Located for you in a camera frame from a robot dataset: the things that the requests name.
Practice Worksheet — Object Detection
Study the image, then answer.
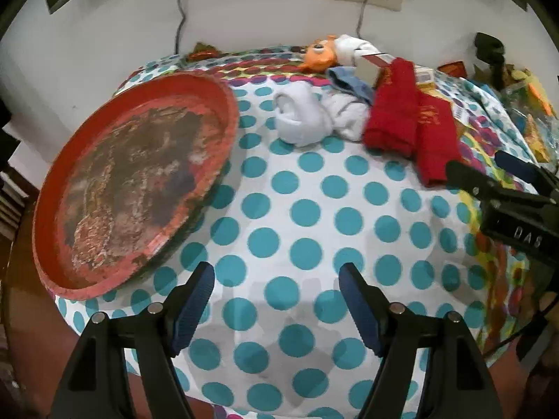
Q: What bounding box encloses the beige small carton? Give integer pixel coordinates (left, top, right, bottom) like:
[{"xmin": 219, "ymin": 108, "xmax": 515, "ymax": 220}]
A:
[{"xmin": 356, "ymin": 52, "xmax": 394, "ymax": 89}]

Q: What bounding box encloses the charger cable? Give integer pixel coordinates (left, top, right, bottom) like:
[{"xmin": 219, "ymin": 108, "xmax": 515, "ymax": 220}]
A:
[{"xmin": 355, "ymin": 0, "xmax": 368, "ymax": 39}]

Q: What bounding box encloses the polka dot tablecloth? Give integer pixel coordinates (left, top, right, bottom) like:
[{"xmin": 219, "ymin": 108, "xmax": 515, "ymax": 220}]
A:
[{"xmin": 52, "ymin": 44, "xmax": 552, "ymax": 419}]

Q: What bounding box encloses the orange toy figure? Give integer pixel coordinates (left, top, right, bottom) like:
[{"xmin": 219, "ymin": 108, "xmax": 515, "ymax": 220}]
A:
[{"xmin": 298, "ymin": 37, "xmax": 340, "ymax": 73}]

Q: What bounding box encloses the thin wall cable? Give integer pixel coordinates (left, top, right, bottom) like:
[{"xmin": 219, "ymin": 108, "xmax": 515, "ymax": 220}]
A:
[{"xmin": 173, "ymin": 0, "xmax": 186, "ymax": 55}]

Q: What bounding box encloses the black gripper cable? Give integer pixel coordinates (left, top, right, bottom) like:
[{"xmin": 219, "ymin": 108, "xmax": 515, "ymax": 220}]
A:
[{"xmin": 480, "ymin": 314, "xmax": 552, "ymax": 359}]

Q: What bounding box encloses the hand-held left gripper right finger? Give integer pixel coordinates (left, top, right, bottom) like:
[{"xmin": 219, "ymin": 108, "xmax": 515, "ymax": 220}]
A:
[{"xmin": 338, "ymin": 263, "xmax": 503, "ymax": 419}]

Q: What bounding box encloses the dark wooden furniture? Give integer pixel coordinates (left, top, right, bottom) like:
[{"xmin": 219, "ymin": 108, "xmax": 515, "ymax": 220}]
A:
[{"xmin": 0, "ymin": 96, "xmax": 41, "ymax": 245}]

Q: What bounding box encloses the black clamp stand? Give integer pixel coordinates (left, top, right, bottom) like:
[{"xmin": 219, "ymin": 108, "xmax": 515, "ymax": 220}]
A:
[{"xmin": 474, "ymin": 31, "xmax": 508, "ymax": 89}]

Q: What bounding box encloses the red round tray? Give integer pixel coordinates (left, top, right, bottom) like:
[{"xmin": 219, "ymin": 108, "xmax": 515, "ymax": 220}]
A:
[{"xmin": 31, "ymin": 73, "xmax": 241, "ymax": 301}]

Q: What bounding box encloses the bag of colourful things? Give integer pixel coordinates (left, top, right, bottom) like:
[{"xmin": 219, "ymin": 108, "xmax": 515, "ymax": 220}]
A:
[{"xmin": 502, "ymin": 65, "xmax": 559, "ymax": 163}]

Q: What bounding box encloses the white sock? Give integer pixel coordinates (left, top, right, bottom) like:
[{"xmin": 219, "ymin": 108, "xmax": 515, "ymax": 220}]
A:
[
  {"xmin": 274, "ymin": 84, "xmax": 333, "ymax": 145},
  {"xmin": 323, "ymin": 94, "xmax": 373, "ymax": 142},
  {"xmin": 334, "ymin": 34, "xmax": 377, "ymax": 67}
]

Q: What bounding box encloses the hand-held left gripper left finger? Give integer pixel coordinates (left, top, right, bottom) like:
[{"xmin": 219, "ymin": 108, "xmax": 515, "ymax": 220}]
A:
[{"xmin": 50, "ymin": 262, "xmax": 216, "ymax": 419}]

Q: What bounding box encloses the red candy wrapper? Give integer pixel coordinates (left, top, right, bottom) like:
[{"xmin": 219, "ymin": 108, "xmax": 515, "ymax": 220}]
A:
[{"xmin": 188, "ymin": 42, "xmax": 220, "ymax": 63}]

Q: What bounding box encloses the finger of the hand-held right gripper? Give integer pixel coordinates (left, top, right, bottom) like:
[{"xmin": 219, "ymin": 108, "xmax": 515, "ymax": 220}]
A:
[
  {"xmin": 494, "ymin": 150, "xmax": 559, "ymax": 198},
  {"xmin": 446, "ymin": 160, "xmax": 556, "ymax": 206}
]

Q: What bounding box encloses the red packet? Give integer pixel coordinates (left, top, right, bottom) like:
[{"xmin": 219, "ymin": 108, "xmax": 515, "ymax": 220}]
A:
[{"xmin": 437, "ymin": 60, "xmax": 466, "ymax": 79}]

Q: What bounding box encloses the blue-grey towel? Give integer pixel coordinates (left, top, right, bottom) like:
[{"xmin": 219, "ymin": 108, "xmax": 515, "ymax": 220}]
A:
[{"xmin": 327, "ymin": 66, "xmax": 376, "ymax": 106}]

